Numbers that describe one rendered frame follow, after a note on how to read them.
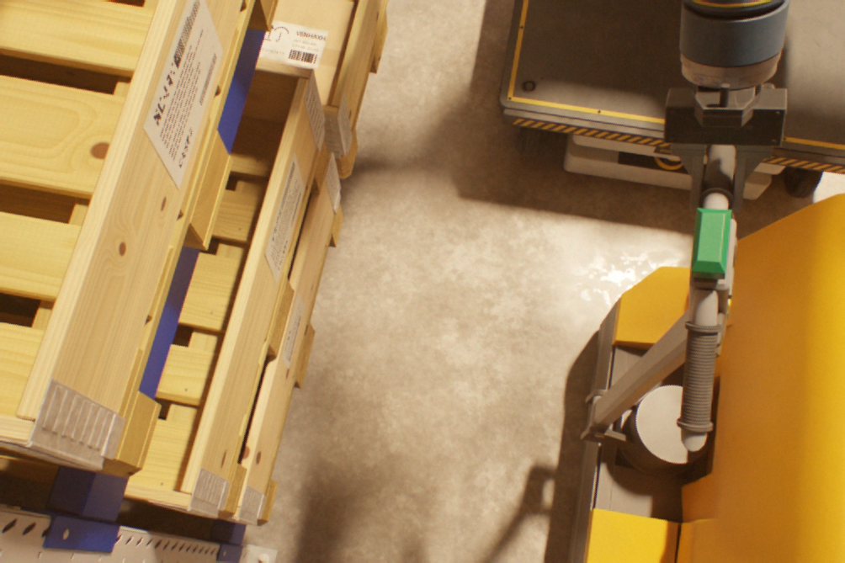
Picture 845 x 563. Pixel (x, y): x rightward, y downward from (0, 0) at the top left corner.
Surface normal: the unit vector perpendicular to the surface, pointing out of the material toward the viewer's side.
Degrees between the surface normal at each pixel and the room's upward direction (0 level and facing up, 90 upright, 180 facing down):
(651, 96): 0
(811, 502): 68
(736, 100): 33
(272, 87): 90
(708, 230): 16
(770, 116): 62
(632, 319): 22
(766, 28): 57
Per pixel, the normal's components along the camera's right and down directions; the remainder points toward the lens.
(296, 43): 0.00, -0.33
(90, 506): 0.98, 0.19
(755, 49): 0.22, 0.58
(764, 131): -0.31, 0.63
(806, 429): -0.91, -0.29
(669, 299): -0.37, -0.37
